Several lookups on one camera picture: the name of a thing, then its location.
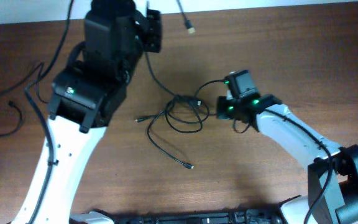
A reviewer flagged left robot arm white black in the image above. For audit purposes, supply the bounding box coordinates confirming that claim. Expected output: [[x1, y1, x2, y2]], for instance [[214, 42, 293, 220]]
[[14, 1, 162, 223]]

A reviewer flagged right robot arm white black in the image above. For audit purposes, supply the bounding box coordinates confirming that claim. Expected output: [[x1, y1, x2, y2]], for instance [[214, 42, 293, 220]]
[[217, 70, 358, 224]]

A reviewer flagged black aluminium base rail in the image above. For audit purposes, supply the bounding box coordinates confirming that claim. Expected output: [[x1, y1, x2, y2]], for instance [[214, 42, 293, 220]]
[[68, 206, 287, 224]]

